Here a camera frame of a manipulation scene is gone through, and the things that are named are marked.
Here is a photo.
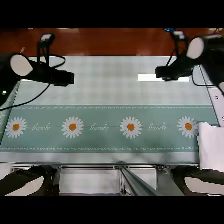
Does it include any black cable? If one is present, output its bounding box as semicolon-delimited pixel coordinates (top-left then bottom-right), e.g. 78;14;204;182
0;54;67;112
190;65;216;88

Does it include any silver frame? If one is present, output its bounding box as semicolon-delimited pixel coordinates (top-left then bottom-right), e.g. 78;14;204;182
0;161;224;197

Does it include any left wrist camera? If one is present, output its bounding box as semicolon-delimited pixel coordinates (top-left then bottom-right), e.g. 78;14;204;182
35;32;57;68

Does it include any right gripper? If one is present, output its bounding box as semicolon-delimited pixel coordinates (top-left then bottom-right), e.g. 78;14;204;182
154;62;195;83

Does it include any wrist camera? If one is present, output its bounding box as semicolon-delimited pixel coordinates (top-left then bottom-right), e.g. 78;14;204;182
35;32;57;68
170;30;188;65

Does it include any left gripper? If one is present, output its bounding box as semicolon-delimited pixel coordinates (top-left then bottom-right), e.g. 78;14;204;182
49;70;75;88

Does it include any white T-shirt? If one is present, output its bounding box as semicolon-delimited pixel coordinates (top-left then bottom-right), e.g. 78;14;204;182
196;121;224;174

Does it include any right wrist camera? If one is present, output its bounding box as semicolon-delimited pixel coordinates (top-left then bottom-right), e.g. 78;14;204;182
170;30;188;65

